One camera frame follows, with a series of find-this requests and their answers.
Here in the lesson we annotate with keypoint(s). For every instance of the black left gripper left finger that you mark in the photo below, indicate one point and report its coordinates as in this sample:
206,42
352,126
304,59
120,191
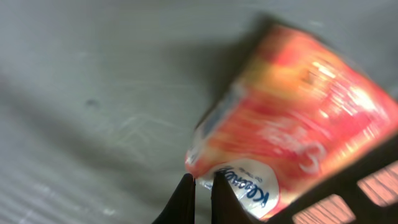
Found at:
180,209

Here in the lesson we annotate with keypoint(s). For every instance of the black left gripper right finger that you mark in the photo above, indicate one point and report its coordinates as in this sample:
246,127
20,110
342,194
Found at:
225,207

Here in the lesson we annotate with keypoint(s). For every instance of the grey plastic basket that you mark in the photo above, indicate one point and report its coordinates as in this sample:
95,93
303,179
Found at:
99,99

